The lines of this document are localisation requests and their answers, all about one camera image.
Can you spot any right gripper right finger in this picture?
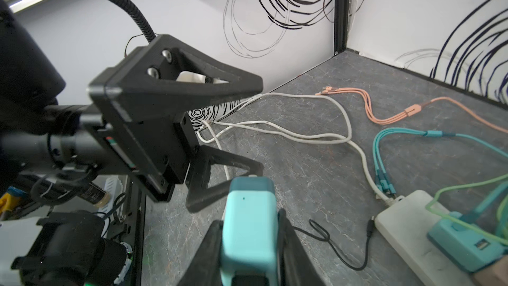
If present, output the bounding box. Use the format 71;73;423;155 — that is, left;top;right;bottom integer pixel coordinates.
276;209;325;286

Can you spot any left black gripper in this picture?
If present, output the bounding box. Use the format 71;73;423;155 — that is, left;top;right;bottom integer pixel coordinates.
79;34;264;213

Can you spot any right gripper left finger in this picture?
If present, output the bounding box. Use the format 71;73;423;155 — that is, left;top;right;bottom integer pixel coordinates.
177;221;223;286

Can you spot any teal plug adapter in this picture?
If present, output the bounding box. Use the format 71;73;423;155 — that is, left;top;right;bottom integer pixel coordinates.
220;177;279;285
427;218;507;273

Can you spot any long colourful power strip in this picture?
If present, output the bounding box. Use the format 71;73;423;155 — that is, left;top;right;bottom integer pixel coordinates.
374;189;508;286

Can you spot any teal charging cable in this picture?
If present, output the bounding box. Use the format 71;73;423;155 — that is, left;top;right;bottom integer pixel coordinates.
371;126;508;223

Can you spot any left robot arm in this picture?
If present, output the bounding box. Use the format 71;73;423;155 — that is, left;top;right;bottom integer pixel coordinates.
1;3;263;212

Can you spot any thin black cable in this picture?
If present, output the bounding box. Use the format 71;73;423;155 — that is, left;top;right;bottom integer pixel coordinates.
292;216;377;271

